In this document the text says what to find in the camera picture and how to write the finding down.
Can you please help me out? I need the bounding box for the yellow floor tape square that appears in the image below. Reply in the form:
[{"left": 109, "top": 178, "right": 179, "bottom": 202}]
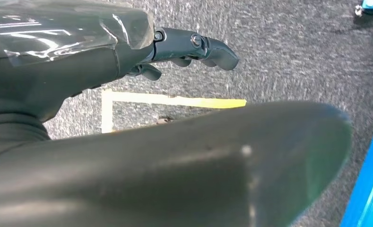
[{"left": 101, "top": 89, "right": 247, "bottom": 134}]

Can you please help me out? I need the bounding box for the blue metal shelf rack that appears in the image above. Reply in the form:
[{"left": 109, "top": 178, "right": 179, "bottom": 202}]
[{"left": 339, "top": 0, "right": 373, "bottom": 227}]

